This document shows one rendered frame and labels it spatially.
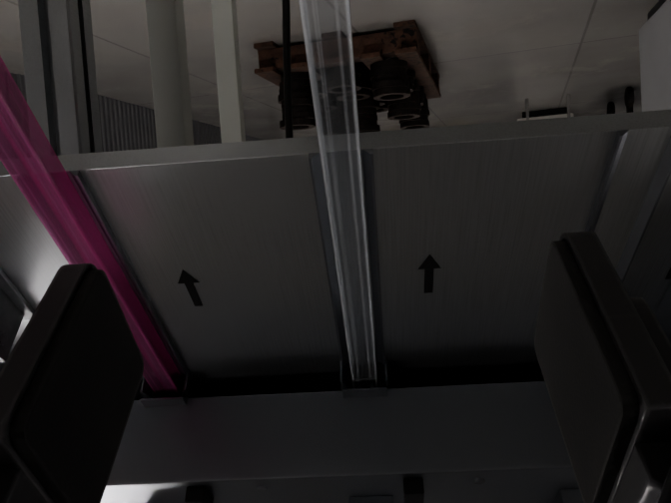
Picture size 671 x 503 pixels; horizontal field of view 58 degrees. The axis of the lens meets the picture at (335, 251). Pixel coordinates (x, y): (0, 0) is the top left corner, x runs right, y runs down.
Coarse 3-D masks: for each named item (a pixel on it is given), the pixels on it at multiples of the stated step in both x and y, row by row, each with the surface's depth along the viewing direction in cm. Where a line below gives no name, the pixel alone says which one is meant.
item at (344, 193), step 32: (320, 0) 17; (320, 32) 17; (320, 64) 18; (352, 64) 18; (320, 96) 19; (352, 96) 19; (320, 128) 20; (352, 128) 20; (352, 160) 21; (352, 192) 22; (352, 224) 23; (352, 256) 25; (352, 288) 26; (352, 320) 28; (352, 352) 30; (352, 384) 33
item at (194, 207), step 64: (448, 128) 22; (512, 128) 22; (576, 128) 22; (640, 128) 21; (0, 192) 24; (128, 192) 24; (192, 192) 24; (256, 192) 24; (320, 192) 23; (384, 192) 24; (448, 192) 24; (512, 192) 24; (576, 192) 24; (640, 192) 24; (0, 256) 26; (64, 256) 26; (128, 256) 26; (192, 256) 26; (256, 256) 27; (320, 256) 27; (384, 256) 27; (448, 256) 27; (512, 256) 27; (640, 256) 27; (192, 320) 30; (256, 320) 30; (320, 320) 30; (384, 320) 30; (448, 320) 30; (512, 320) 30; (256, 384) 35; (320, 384) 35; (448, 384) 35
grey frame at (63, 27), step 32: (32, 0) 46; (64, 0) 46; (32, 32) 46; (64, 32) 46; (32, 64) 46; (64, 64) 46; (32, 96) 46; (64, 96) 46; (96, 96) 50; (64, 128) 46; (96, 128) 49
